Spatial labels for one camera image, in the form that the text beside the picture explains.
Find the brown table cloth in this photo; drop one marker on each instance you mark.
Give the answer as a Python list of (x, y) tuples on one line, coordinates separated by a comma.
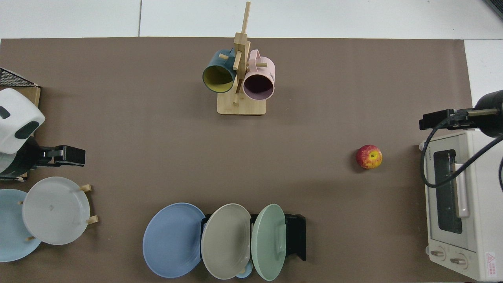
[(137, 137)]

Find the black dish rack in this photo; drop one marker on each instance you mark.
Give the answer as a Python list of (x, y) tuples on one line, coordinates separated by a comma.
[(295, 236)]

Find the light blue plate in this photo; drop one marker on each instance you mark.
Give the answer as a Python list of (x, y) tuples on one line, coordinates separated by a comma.
[(11, 236)]

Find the grey plate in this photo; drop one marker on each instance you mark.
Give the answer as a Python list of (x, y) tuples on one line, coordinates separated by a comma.
[(55, 210)]

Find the pale green plate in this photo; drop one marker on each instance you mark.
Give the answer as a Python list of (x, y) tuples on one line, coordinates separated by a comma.
[(267, 241)]

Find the pink cup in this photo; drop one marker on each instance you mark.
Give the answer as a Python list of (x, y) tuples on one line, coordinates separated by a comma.
[(263, 68)]

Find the wooden cup stand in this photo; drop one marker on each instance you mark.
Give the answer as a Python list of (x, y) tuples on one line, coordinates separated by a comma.
[(241, 106)]

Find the small blue round thing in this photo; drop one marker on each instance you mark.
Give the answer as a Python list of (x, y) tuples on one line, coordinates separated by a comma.
[(245, 272)]

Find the beige plate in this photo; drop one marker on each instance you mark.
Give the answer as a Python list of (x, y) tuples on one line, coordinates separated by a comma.
[(226, 239)]

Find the dark teal cup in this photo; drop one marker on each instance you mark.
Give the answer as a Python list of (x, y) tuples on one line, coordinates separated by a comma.
[(218, 76)]

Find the dark grey device corner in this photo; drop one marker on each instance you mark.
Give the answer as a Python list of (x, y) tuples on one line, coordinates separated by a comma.
[(496, 7)]

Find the wooden plate rack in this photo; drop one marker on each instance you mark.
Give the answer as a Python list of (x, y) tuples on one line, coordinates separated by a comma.
[(93, 220)]

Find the pale toaster oven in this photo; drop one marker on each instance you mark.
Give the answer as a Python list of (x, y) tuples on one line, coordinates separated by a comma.
[(483, 236)]

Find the red yellow apple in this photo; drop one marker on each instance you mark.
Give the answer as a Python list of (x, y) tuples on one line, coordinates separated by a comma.
[(368, 156)]

